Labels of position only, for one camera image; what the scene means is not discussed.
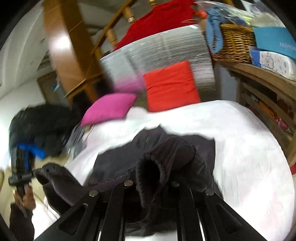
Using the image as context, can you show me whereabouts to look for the black quilted jacket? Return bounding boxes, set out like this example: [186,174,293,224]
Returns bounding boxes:
[35,126,220,237]

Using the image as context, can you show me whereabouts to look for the pile of dark clothes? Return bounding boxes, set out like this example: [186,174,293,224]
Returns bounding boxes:
[9,103,80,159]

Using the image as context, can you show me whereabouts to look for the person's left hand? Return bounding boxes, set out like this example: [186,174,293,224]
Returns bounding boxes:
[14,186,36,211]

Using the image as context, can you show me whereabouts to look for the blue jacket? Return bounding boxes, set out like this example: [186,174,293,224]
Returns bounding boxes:
[17,143,46,171]

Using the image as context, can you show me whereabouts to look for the cream leather sofa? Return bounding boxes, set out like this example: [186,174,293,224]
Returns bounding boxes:
[1,154,68,225]

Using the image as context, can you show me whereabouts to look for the white bed blanket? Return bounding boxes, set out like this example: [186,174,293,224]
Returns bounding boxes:
[65,100,295,240]

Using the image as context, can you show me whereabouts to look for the grey garment in plastic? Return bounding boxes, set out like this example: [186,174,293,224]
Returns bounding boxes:
[65,123,94,160]

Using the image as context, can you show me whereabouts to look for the person's dark sleeve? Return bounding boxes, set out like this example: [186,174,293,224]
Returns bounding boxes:
[10,203,35,241]

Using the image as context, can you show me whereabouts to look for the magenta pillow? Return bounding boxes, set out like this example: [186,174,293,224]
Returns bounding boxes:
[81,93,138,126]

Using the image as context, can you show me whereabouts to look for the wooden pillar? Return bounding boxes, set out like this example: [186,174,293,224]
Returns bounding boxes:
[42,1,102,103]

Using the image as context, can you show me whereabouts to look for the wooden shelf table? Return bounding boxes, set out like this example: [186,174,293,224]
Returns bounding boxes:
[215,61,295,167]

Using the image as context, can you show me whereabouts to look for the silver foil insulation board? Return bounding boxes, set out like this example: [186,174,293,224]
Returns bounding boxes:
[99,25,218,102]

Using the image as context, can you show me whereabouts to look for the red pillow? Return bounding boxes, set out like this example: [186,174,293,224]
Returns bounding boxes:
[144,61,201,112]

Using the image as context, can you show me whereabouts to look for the white patterned package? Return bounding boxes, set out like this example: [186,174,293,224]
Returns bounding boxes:
[249,48,295,81]

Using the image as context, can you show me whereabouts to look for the wicker basket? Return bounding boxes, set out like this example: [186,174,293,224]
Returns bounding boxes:
[211,24,256,64]

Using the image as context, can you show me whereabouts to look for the teal cardboard box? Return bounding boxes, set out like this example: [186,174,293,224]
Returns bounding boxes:
[253,27,296,59]

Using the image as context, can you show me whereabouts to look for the light blue cloth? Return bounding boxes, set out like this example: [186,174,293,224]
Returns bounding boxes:
[206,8,225,54]

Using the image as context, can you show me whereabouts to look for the red blanket on railing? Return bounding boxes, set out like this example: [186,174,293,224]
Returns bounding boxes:
[114,0,195,51]

